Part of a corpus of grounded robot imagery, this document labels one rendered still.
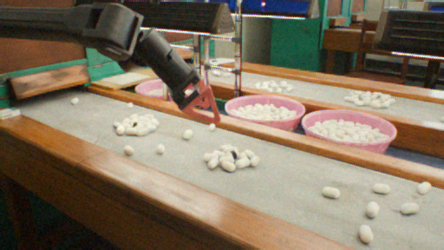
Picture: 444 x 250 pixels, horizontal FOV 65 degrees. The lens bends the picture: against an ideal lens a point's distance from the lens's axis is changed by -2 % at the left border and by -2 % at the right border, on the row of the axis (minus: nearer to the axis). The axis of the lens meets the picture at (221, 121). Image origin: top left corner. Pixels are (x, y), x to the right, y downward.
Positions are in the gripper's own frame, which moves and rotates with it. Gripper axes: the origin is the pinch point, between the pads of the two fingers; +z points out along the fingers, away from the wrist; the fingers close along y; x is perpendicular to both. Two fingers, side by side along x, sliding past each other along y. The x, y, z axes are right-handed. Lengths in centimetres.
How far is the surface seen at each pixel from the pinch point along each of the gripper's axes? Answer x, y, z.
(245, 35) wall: 62, -311, 85
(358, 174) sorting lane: 15.6, 3.4, 35.0
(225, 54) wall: 29, -287, 78
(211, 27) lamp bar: 12.3, -17.4, -8.9
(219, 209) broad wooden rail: -10.1, 13.1, 10.6
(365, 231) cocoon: 7.2, 24.5, 25.5
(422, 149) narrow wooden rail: 38, -13, 60
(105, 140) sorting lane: -29.8, -30.3, -2.5
